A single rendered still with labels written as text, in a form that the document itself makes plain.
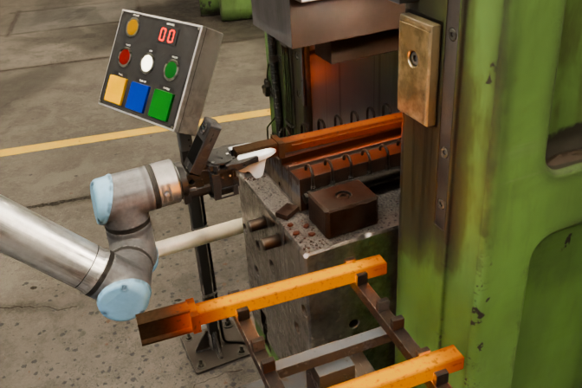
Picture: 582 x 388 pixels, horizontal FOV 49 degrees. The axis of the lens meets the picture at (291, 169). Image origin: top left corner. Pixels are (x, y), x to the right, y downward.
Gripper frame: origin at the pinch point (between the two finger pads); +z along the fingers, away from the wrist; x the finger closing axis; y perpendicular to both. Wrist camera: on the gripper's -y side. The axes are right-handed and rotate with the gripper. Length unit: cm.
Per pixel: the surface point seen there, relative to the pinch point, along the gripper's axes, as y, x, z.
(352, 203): 6.4, 19.3, 9.3
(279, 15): -27.8, 2.3, 3.8
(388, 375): 7, 59, -8
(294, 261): 17.4, 17.1, -2.9
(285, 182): 9.7, -0.1, 3.2
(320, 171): 5.3, 6.4, 8.7
